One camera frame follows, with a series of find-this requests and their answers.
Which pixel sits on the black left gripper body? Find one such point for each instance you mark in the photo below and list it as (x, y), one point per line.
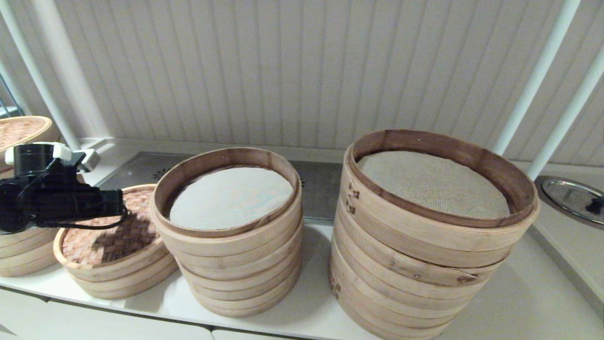
(101, 204)

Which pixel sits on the grey metal rack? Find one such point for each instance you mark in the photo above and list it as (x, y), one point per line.
(9, 113)

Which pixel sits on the white round steamer liner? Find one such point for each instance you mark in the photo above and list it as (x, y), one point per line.
(231, 198)

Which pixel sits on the beige mesh steamer liner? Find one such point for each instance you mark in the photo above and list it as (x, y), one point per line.
(432, 184)

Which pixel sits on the large bamboo steamer basket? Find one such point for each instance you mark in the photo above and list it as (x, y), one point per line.
(401, 333)
(415, 293)
(19, 270)
(19, 243)
(424, 277)
(410, 308)
(424, 238)
(424, 259)
(19, 257)
(406, 321)

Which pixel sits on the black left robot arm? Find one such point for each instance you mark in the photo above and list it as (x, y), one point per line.
(42, 203)

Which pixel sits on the round stainless steel lid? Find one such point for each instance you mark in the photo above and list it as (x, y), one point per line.
(564, 193)

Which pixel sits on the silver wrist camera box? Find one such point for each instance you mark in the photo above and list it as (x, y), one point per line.
(89, 159)

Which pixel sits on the medium bamboo steamer basket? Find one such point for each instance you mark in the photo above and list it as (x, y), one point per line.
(233, 279)
(231, 264)
(231, 245)
(122, 284)
(122, 294)
(236, 293)
(240, 313)
(238, 305)

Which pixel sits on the small woven bamboo steamer lid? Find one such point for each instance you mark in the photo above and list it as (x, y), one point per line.
(118, 250)

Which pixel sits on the white plastic joint cover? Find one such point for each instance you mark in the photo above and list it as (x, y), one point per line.
(61, 152)

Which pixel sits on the thin white metal pole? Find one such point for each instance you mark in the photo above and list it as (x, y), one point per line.
(14, 88)
(49, 89)
(568, 123)
(538, 75)

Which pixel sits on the wide white post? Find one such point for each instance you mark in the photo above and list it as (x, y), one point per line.
(73, 71)

